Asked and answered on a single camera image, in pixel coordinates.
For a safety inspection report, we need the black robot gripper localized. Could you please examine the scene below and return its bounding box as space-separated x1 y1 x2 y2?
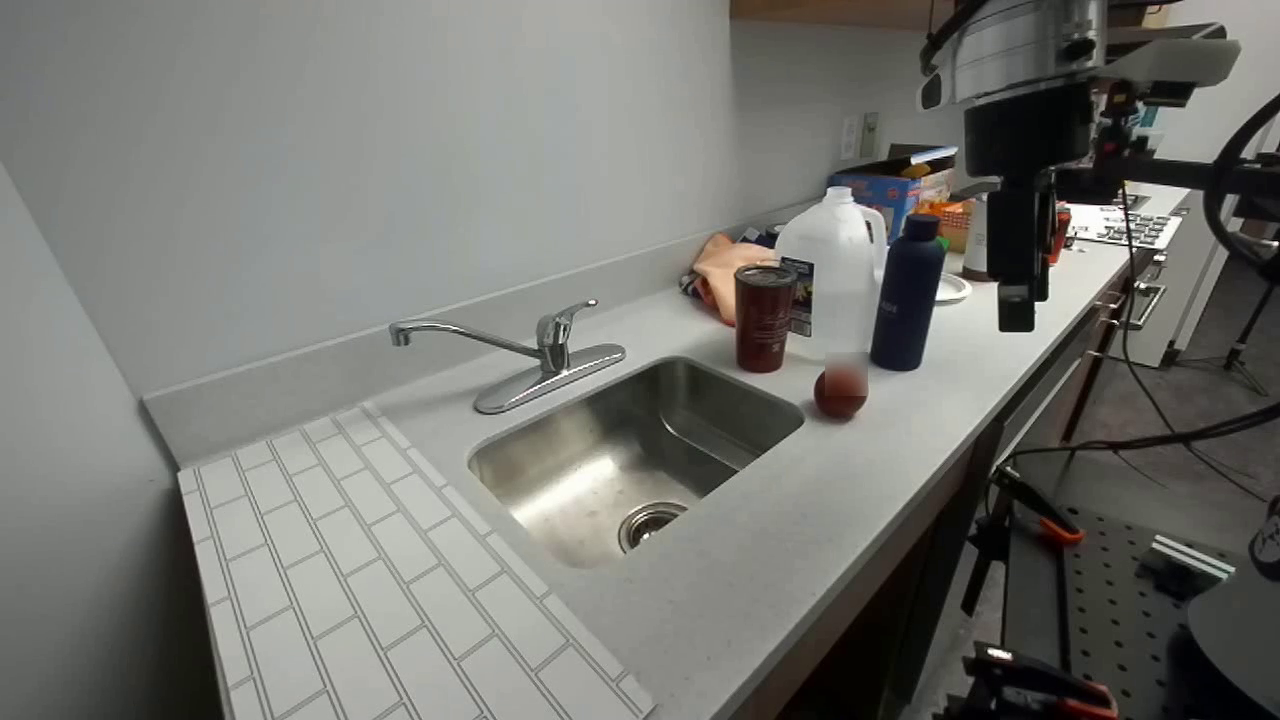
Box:
964 93 1093 333

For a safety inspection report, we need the chrome sink faucet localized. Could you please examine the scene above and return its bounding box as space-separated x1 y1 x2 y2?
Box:
389 299 625 415

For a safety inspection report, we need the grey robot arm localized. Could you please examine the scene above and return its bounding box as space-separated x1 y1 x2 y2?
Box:
919 0 1240 333

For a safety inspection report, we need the stainless steel sink basin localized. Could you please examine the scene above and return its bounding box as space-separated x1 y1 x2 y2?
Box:
469 356 803 568

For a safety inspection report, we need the dark blue bottle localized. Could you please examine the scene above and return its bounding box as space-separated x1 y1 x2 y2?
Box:
873 217 943 371

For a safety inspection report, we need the blue box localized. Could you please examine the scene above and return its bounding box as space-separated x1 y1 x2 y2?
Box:
833 171 915 237

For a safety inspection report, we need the clear plastic jug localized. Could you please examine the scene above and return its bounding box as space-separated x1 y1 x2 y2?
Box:
778 186 883 359

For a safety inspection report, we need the red apple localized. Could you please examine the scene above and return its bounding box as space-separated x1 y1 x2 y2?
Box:
812 367 867 420

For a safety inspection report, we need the dark red tumbler cup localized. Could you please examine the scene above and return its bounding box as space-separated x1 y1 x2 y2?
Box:
737 265 797 371

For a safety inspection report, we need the black perforated table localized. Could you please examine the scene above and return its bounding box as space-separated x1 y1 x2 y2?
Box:
1005 509 1280 720

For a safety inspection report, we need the orange black clamp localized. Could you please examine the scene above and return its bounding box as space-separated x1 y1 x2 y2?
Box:
960 646 1122 720

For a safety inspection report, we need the white tile pattern mat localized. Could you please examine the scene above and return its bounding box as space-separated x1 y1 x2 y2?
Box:
179 404 656 720

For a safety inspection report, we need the black cable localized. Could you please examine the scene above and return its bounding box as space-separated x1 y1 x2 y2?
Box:
1005 196 1280 514

